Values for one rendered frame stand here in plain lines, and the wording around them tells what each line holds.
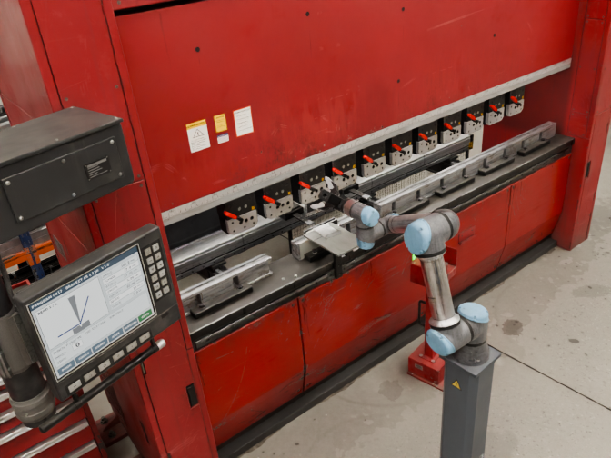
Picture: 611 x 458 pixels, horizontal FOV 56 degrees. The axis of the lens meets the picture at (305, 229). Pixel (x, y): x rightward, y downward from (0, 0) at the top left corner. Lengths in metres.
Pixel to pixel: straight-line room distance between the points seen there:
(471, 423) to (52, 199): 1.86
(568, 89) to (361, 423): 2.57
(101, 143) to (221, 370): 1.39
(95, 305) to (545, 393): 2.50
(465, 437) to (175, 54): 1.94
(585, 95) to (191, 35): 2.80
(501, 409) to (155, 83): 2.38
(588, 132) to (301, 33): 2.40
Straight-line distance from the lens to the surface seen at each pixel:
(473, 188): 3.51
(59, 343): 1.73
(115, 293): 1.77
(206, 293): 2.60
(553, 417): 3.37
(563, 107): 4.34
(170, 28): 2.18
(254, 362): 2.80
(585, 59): 4.21
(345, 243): 2.71
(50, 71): 1.84
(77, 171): 1.62
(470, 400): 2.51
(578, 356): 3.75
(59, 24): 1.83
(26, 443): 2.84
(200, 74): 2.25
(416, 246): 2.06
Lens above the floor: 2.41
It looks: 30 degrees down
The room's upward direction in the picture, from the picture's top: 5 degrees counter-clockwise
